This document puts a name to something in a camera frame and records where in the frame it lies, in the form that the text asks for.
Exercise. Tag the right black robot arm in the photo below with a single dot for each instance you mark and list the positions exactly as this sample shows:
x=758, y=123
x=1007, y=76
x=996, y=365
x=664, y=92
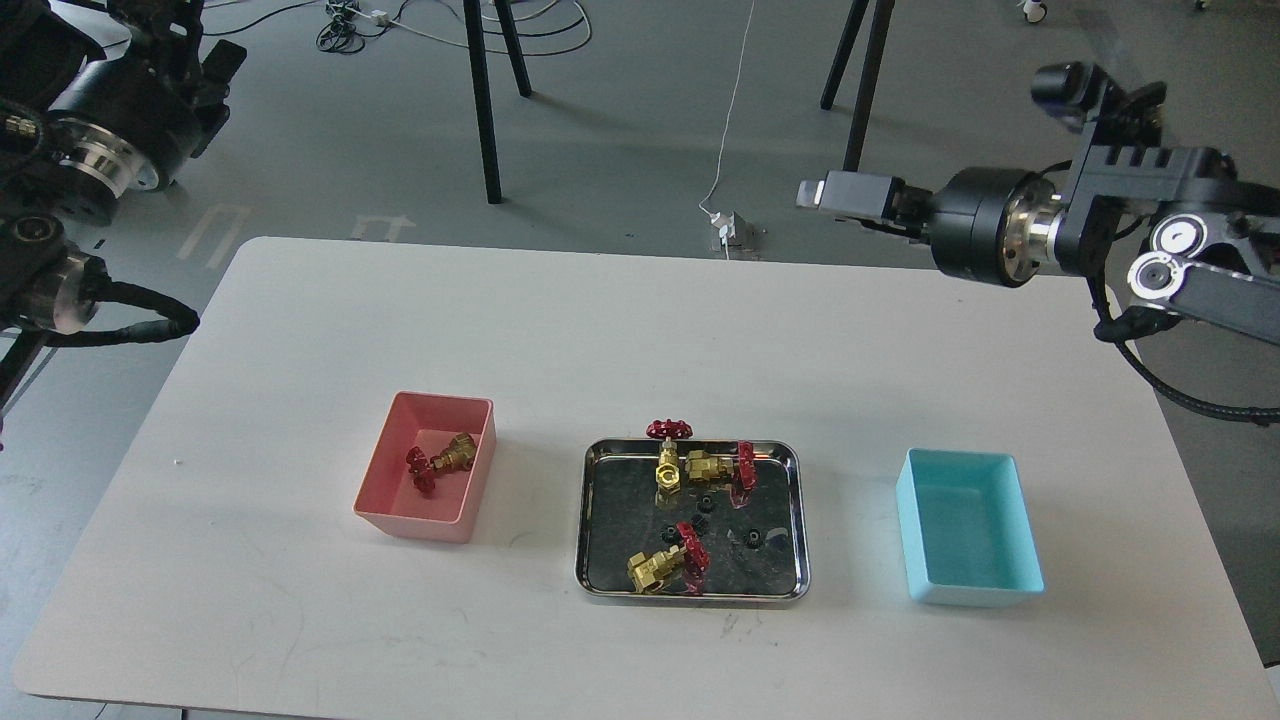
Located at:
x=1160, y=236

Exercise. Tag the blue plastic box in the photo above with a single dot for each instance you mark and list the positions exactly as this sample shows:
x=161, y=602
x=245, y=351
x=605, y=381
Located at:
x=965, y=530

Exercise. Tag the white floor power socket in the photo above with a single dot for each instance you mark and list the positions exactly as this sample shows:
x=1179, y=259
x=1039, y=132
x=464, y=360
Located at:
x=737, y=238

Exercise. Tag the pink plastic box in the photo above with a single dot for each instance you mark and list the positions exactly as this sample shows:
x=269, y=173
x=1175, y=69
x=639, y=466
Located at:
x=387, y=498

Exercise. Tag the brass valve red handle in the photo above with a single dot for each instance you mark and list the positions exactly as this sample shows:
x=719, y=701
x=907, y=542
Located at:
x=459, y=455
x=667, y=471
x=686, y=559
x=740, y=469

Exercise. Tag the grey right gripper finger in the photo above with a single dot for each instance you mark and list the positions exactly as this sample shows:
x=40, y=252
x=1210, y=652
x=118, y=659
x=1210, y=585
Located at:
x=856, y=195

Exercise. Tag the black stand leg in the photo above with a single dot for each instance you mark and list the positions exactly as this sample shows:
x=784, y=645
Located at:
x=477, y=54
x=840, y=62
x=508, y=27
x=870, y=69

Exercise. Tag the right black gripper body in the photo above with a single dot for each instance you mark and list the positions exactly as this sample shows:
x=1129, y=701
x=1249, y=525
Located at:
x=977, y=225

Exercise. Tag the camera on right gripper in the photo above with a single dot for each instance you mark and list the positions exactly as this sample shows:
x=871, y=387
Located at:
x=1091, y=104

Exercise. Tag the metal tray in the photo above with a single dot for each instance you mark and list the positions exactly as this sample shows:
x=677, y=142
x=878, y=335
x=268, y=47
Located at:
x=622, y=514

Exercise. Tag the brass valve front red handle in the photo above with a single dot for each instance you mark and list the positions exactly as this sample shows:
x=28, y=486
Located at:
x=686, y=559

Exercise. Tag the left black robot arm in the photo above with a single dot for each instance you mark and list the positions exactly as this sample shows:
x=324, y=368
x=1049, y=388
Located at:
x=80, y=129

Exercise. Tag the brass valve upright red handle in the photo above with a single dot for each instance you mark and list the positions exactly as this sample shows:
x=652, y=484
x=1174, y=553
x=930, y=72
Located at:
x=667, y=471

